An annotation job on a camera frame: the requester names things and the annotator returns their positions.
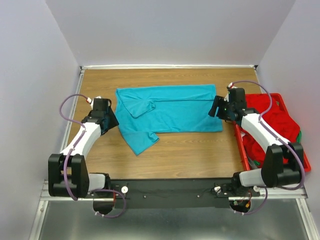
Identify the red t shirt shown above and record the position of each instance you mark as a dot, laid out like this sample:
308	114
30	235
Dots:
277	118

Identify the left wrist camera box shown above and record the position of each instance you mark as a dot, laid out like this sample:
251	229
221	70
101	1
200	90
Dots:
91	100

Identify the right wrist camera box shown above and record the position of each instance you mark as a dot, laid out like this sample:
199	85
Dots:
231	86

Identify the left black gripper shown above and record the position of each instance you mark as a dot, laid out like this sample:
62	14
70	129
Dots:
114	121

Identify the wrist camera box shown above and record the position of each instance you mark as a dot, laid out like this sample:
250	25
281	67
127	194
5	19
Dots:
231	86
91	100

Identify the green t shirt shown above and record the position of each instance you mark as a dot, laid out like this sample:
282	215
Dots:
299	137

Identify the teal t shirt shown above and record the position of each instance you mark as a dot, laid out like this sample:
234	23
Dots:
144	112

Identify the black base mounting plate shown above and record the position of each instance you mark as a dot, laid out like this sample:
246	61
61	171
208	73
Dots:
221	192

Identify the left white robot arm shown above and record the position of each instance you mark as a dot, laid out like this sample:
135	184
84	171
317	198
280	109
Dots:
68	175

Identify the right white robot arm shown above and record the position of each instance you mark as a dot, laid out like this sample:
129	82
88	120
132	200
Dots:
283	162

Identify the grey white garment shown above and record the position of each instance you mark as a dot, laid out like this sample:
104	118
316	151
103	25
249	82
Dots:
252	163

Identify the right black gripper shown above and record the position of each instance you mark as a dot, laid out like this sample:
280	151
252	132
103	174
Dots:
219	101

